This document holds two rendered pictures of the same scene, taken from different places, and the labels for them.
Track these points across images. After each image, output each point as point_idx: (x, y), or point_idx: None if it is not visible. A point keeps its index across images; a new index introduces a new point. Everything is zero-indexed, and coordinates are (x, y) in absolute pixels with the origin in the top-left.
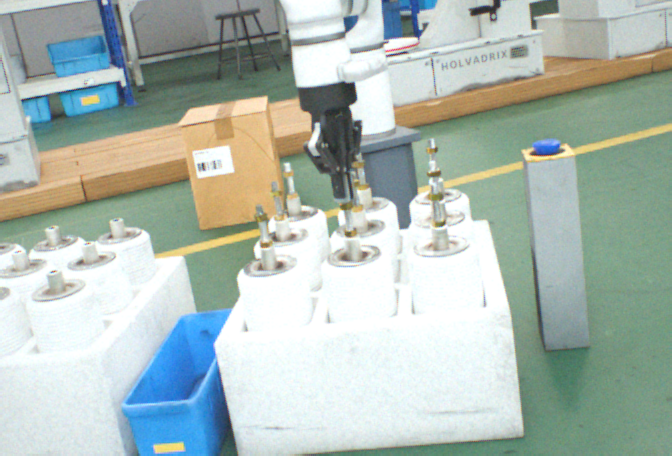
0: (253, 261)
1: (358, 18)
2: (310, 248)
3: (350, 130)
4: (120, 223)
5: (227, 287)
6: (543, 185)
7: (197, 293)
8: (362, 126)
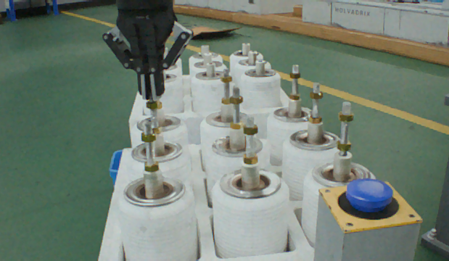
0: (170, 116)
1: None
2: (217, 136)
3: (149, 35)
4: (258, 64)
5: (396, 164)
6: (321, 238)
7: (381, 155)
8: (186, 39)
